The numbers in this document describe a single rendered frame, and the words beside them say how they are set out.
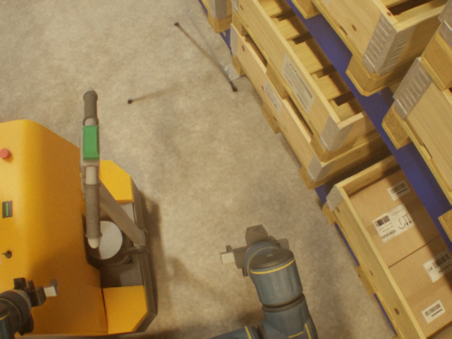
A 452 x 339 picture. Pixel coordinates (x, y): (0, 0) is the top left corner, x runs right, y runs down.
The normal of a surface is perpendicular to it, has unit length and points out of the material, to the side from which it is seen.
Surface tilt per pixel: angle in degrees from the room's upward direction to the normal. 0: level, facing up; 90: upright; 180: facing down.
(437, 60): 90
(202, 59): 0
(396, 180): 0
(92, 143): 16
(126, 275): 0
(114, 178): 22
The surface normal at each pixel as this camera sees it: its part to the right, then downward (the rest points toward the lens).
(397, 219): 0.00, -0.34
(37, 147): 0.91, -0.28
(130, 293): 0.36, -0.38
